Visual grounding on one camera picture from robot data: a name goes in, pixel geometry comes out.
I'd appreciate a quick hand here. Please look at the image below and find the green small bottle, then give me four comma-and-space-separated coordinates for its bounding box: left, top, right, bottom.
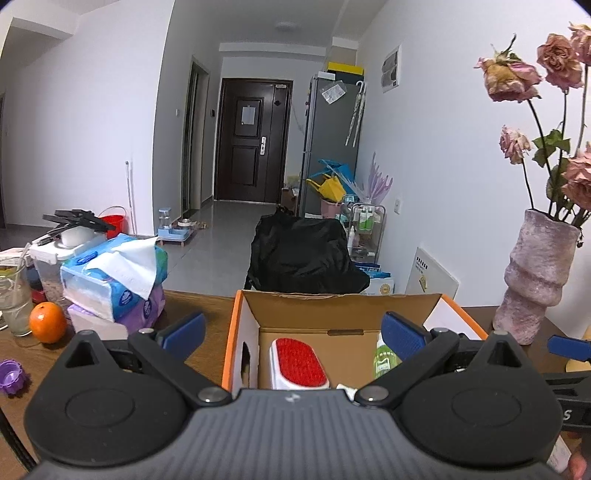
373, 334, 402, 379

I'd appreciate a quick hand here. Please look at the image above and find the white red lint brush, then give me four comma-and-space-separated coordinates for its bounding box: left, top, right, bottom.
270, 338, 329, 390

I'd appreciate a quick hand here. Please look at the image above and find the purple bottle cap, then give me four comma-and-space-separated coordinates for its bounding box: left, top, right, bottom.
0, 359, 28, 395

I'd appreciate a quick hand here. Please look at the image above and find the purple tissue pack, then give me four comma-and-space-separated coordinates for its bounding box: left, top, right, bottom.
67, 285, 165, 340

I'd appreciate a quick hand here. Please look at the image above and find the orange cardboard box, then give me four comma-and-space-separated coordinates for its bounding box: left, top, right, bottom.
221, 290, 487, 395

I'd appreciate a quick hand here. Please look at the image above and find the white flat board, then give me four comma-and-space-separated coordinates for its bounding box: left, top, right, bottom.
405, 247, 460, 299

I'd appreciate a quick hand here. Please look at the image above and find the blue tissue pack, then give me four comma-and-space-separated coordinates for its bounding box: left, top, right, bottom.
60, 233, 168, 320

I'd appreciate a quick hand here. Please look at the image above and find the pink textured vase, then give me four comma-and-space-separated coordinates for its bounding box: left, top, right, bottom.
493, 209, 581, 346

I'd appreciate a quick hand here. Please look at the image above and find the metal trolley rack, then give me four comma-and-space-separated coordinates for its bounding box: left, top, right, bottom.
346, 203, 386, 263

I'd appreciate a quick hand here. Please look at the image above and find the orange fruit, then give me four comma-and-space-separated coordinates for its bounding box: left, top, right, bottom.
29, 302, 68, 344

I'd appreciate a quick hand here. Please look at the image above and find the black bag on chair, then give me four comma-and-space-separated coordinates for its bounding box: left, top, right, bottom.
245, 207, 370, 295

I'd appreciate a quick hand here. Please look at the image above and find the red bucket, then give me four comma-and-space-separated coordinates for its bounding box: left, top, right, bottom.
98, 206, 128, 240

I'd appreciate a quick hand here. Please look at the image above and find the black stand with white bowl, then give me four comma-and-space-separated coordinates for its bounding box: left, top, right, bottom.
33, 209, 115, 249

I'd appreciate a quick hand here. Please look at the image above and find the clear food container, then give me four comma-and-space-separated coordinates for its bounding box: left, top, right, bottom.
28, 234, 106, 310

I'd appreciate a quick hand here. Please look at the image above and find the yellow bag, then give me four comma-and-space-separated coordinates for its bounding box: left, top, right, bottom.
305, 175, 346, 203

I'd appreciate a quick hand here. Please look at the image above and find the clear drinking glass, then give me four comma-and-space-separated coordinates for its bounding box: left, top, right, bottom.
0, 259, 33, 337

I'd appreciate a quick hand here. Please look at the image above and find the dried pink roses bouquet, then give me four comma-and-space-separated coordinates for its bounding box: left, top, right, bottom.
474, 21, 591, 228

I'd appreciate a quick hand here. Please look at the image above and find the dark brown entrance door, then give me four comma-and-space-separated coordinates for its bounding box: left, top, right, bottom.
214, 78, 293, 204

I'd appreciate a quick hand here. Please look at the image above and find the grey refrigerator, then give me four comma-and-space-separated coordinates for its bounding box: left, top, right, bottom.
297, 75, 359, 218

